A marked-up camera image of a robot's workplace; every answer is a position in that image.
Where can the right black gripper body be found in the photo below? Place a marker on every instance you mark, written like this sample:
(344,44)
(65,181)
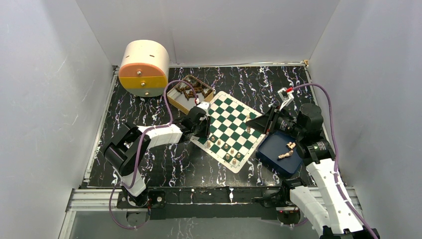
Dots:
(288,125)

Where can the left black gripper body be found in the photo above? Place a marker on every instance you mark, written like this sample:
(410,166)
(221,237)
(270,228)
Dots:
(202,130)

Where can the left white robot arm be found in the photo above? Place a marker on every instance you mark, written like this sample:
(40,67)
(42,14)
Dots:
(127,148)

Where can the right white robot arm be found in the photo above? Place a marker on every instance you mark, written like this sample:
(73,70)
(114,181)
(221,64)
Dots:
(336,217)

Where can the green white chess board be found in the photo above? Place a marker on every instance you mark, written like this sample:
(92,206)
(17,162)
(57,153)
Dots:
(228,117)

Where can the pile of dark chess pieces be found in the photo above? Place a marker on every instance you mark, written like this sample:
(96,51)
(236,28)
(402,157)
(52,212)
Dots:
(198,88)

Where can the tan square tin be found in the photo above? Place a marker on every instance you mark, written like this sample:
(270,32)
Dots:
(182,96)

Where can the dark blue tray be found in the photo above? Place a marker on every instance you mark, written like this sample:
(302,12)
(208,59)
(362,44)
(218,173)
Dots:
(272,147)

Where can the cream round drawer box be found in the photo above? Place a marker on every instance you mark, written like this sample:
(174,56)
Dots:
(144,70)

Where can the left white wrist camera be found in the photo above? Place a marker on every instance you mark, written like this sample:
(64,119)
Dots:
(204,106)

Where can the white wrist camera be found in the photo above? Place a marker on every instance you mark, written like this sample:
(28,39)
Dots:
(286,95)
(204,106)

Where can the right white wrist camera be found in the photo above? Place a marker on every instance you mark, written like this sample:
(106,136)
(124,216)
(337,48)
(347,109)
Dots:
(286,95)

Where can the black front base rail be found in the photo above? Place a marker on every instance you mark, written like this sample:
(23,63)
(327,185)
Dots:
(266,202)

